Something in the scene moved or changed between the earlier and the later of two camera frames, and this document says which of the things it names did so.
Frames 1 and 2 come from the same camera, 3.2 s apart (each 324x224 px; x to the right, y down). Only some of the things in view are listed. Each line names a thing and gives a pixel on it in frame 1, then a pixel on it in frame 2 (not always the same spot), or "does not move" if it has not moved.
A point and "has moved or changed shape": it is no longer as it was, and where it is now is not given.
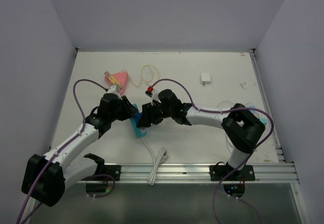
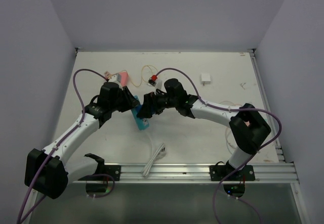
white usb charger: (206, 79) does not move
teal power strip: (139, 132) has moved or changed shape
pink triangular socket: (120, 77) does not move
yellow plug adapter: (112, 79) does not move
